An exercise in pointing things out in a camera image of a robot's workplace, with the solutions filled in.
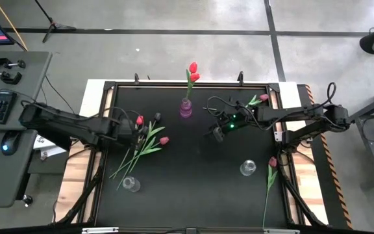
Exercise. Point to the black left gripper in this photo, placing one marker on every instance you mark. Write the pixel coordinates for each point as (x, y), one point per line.
(123, 130)

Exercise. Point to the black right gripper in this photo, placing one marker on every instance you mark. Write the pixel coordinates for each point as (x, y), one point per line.
(239, 118)

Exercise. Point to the crimson artificial tulip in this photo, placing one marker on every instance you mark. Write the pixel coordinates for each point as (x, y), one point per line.
(140, 120)
(164, 140)

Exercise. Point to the bunch of pink tulips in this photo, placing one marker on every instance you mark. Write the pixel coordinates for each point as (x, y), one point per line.
(157, 116)

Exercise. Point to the pink artificial tulip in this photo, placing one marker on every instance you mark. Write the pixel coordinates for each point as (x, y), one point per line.
(272, 161)
(264, 97)

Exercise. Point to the red artificial tulip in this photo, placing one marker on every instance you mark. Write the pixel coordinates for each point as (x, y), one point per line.
(193, 67)
(194, 77)

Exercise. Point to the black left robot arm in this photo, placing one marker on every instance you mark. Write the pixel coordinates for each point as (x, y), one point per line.
(63, 123)

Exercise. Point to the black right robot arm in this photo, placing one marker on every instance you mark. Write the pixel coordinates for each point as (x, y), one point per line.
(291, 113)

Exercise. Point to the purple ribbed glass vase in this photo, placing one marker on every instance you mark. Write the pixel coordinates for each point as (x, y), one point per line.
(186, 110)

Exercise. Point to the clear ribbed glass vase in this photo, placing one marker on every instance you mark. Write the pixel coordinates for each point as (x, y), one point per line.
(247, 167)

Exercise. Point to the clear bumpy glass vase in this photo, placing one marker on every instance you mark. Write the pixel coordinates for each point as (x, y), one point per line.
(131, 184)

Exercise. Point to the black table edge clamp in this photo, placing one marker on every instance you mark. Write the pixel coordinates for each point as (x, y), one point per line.
(240, 77)
(137, 79)

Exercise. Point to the white paper sheets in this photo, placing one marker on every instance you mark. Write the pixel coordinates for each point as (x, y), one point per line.
(49, 151)

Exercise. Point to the black computer mouse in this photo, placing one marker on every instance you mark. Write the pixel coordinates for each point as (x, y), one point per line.
(10, 143)

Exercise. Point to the grey desk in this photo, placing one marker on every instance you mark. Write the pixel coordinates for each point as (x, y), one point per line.
(11, 175)

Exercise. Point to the black tripod stand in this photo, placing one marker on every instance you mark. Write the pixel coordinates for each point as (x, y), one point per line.
(54, 25)

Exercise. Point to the grey metal side table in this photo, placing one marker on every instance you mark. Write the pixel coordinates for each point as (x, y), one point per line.
(370, 148)

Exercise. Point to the black aluminium rig frame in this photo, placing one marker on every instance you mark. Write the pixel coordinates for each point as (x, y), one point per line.
(174, 84)

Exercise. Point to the silver metal bracket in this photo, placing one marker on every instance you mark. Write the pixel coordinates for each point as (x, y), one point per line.
(281, 231)
(101, 230)

